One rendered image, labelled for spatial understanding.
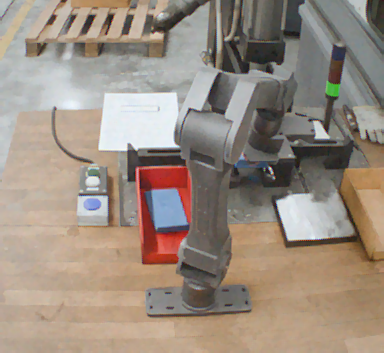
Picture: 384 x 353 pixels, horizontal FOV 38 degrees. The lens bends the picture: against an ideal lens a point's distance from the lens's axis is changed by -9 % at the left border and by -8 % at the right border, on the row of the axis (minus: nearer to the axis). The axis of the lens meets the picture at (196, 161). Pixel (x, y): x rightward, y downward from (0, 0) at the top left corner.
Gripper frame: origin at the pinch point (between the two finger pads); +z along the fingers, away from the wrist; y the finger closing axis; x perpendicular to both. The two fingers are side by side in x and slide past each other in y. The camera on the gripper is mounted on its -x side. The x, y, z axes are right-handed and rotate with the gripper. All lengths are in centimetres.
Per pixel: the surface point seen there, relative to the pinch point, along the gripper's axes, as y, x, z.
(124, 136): 20.9, 26.7, 22.0
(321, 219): -12.4, -15.5, 4.7
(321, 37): 121, -68, 89
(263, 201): -4.3, -4.2, 10.6
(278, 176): 1.6, -8.4, 9.7
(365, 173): -0.2, -30.1, 6.2
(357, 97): 66, -65, 64
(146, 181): 1.6, 22.0, 10.9
